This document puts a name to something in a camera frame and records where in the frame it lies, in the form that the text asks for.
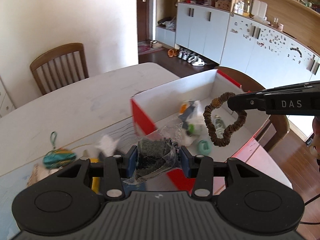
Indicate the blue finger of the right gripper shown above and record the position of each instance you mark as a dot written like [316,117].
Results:
[247,101]

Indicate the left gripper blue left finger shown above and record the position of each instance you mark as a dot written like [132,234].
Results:
[131,157]

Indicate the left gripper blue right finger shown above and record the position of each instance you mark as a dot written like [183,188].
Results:
[188,164]

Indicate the brown hair scrunchie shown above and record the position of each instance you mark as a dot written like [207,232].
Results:
[230,129]

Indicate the small teal round object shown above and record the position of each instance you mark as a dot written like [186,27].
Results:
[204,147]

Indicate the dark seaweed plastic packet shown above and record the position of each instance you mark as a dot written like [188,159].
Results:
[158,152]

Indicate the white grey plastic bag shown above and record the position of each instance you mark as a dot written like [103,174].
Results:
[193,127]

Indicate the light blue gear device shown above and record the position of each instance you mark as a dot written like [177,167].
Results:
[219,126]

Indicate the person right hand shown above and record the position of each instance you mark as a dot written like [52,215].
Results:
[315,145]

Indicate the crumpled white tissue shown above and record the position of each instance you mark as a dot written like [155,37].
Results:
[107,145]

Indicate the yellow sponge block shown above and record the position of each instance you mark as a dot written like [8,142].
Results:
[96,180]

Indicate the red white cardboard box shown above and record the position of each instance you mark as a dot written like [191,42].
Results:
[158,107]

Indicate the grey shoes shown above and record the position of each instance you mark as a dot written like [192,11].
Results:
[192,58]

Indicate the teal striped pouch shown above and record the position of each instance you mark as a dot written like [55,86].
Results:
[57,157]

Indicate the orange slippers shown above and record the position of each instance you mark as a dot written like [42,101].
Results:
[173,52]

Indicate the silver foil packet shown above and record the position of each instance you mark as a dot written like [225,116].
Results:
[39,172]

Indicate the patterned door mat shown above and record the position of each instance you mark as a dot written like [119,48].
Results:
[149,46]

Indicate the wooden chair behind table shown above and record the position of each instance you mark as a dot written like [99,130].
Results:
[59,67]

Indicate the white drawer sideboard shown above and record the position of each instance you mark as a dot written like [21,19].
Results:
[6,105]

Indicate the brown door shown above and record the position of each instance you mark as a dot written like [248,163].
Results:
[146,18]

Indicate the large white wall cabinet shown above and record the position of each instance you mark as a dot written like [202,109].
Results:
[275,42]

